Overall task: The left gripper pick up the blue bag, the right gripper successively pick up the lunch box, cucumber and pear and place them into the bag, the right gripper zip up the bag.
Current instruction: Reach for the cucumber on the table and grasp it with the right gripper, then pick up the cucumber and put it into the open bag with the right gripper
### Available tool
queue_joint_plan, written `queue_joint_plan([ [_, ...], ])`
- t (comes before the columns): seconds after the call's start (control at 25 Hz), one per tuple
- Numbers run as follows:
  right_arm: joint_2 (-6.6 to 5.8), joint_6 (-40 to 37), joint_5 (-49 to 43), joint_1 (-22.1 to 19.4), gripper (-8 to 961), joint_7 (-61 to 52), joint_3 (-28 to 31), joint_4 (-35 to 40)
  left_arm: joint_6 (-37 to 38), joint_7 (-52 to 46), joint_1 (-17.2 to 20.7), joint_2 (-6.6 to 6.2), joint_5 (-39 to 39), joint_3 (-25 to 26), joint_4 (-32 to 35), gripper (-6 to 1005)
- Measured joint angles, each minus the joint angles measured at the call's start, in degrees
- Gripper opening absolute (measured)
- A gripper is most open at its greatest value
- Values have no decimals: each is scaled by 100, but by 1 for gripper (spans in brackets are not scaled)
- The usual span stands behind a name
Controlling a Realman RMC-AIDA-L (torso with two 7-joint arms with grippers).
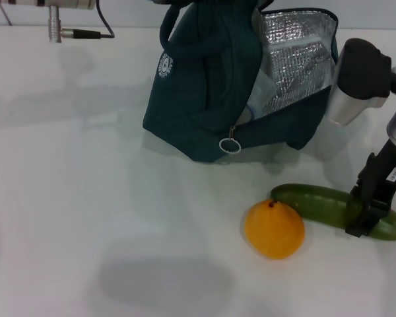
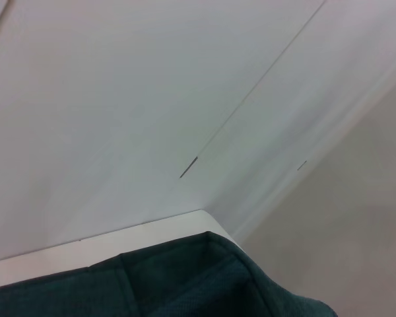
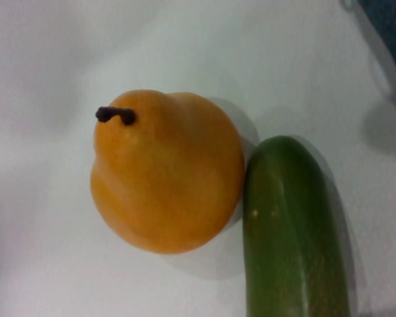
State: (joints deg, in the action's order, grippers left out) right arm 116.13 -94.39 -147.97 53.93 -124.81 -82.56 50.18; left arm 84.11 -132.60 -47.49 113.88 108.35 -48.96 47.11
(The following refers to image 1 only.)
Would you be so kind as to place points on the dark teal insulated lunch bag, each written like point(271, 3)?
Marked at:
point(201, 99)

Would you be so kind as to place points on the clear blue-rimmed food container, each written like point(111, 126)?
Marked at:
point(262, 95)

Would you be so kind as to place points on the green cucumber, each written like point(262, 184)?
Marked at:
point(316, 204)

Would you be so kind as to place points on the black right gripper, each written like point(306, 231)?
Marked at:
point(379, 178)

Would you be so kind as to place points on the orange citrus fruit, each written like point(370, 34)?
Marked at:
point(274, 231)

